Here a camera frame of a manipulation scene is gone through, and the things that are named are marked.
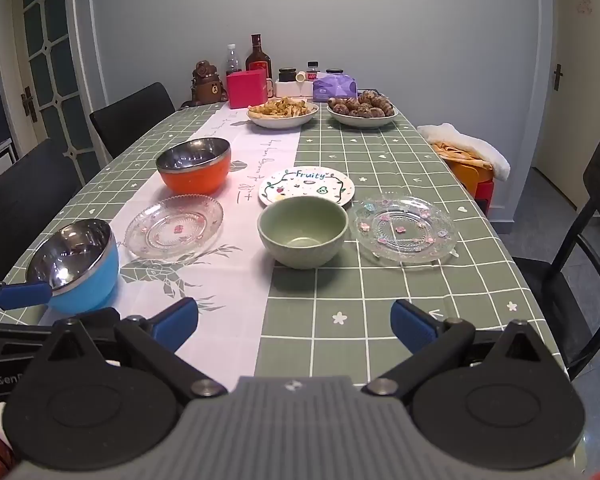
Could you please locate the clear glass flower plate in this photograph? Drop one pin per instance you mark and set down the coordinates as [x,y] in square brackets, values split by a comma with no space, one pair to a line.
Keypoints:
[175,227]
[402,230]

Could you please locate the green ceramic bowl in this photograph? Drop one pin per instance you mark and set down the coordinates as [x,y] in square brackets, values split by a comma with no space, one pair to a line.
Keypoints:
[302,247]

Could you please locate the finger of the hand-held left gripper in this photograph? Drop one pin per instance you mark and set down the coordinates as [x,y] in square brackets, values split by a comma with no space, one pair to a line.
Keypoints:
[10,337]
[22,294]

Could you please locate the black-lidded jar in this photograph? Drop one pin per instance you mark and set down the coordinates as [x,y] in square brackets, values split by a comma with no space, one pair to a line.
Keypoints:
[287,75]
[334,72]

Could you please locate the white fruit-painted plate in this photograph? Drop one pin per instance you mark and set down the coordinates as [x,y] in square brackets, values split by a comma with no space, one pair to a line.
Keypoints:
[305,182]

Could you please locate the glass-paned door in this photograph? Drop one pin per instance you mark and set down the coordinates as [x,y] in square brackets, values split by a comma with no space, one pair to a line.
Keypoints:
[50,60]

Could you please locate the pink box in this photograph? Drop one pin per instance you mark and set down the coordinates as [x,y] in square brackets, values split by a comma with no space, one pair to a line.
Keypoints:
[247,90]

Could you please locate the purple tissue pack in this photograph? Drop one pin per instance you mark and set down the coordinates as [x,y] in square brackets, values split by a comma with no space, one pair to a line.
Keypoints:
[334,87]

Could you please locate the orange steel bowl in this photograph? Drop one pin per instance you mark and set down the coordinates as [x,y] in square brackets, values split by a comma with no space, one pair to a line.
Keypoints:
[195,175]

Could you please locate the clear water bottle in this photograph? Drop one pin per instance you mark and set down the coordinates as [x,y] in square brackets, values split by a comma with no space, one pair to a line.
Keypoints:
[232,60]

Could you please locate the green checked tablecloth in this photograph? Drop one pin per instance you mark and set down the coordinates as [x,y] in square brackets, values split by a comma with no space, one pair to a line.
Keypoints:
[430,310]

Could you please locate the dark liquor bottle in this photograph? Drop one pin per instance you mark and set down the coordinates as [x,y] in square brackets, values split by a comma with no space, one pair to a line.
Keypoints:
[258,60]

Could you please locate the blue steel bowl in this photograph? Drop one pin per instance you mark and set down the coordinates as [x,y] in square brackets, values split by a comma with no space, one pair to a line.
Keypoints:
[87,280]

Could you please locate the black chair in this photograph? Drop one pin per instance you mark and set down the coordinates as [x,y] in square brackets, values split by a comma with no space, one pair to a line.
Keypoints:
[130,120]
[595,220]
[25,200]

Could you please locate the small black-capped bottle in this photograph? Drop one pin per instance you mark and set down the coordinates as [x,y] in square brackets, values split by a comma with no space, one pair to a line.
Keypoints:
[312,71]

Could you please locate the brown bear bottle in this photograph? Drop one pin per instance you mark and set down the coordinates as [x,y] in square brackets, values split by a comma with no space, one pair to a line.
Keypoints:
[206,85]

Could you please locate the orange plastic stool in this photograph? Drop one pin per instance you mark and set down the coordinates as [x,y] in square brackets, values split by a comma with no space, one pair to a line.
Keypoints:
[472,176]

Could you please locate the small white tube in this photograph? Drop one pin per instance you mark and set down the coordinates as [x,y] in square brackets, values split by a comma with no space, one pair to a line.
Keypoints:
[300,76]

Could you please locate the white fluffy cloth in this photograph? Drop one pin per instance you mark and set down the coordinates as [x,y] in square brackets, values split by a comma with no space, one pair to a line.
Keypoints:
[470,140]

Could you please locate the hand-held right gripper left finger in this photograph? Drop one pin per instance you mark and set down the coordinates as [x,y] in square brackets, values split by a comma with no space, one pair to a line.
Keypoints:
[175,321]

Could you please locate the pile of fried strips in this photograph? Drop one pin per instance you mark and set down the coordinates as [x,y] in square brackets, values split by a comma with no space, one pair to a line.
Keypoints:
[282,108]

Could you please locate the white storage box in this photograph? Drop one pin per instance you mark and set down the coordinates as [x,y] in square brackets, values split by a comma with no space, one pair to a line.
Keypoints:
[287,89]

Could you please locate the white bowl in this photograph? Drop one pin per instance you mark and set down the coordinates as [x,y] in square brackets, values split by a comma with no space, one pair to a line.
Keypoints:
[280,121]
[362,121]

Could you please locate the cream door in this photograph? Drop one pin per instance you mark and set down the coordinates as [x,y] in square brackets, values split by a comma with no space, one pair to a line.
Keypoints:
[580,110]

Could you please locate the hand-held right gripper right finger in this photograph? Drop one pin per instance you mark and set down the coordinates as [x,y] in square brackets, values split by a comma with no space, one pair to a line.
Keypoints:
[411,327]

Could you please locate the yellow patterned cloth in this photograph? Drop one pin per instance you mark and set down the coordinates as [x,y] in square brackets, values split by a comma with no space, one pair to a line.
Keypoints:
[455,154]

